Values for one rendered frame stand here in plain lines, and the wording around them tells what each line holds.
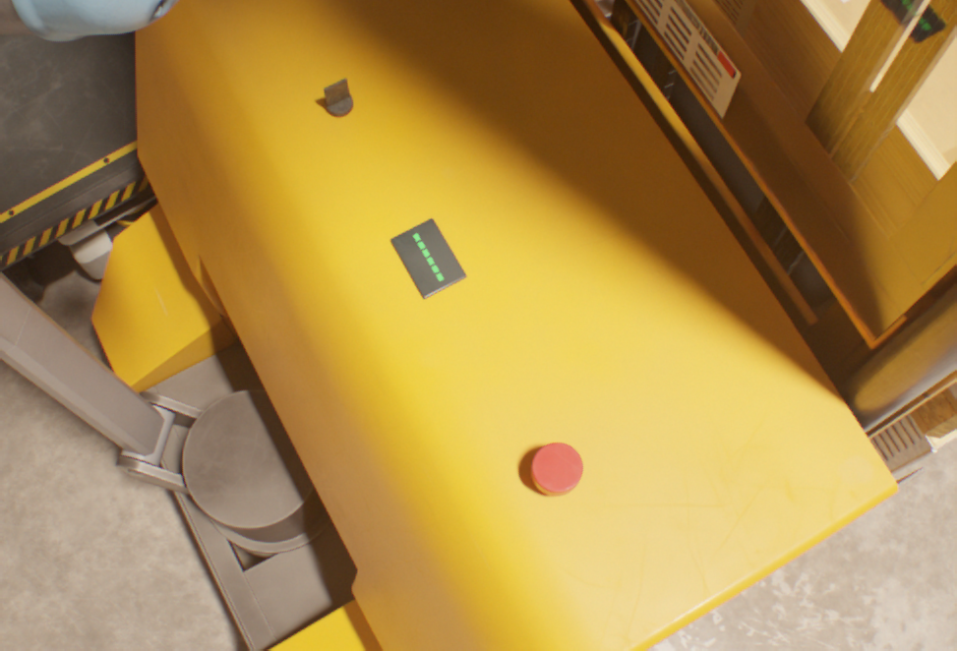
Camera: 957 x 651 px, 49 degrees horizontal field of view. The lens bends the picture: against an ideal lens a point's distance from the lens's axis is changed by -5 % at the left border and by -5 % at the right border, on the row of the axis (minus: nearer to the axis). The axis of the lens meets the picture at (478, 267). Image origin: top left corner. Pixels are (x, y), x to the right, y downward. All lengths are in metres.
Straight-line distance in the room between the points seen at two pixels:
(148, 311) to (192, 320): 0.07
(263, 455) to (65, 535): 0.60
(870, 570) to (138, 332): 1.18
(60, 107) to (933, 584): 1.56
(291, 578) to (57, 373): 0.51
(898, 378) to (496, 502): 0.31
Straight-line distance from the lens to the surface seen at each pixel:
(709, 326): 0.90
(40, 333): 1.04
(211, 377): 1.54
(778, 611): 1.79
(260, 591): 1.47
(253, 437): 1.35
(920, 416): 1.32
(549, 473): 0.82
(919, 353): 0.78
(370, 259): 0.91
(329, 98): 0.95
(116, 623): 1.82
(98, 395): 1.20
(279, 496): 1.33
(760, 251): 1.06
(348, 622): 1.37
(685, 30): 0.90
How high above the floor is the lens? 1.73
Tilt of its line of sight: 69 degrees down
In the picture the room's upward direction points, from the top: straight up
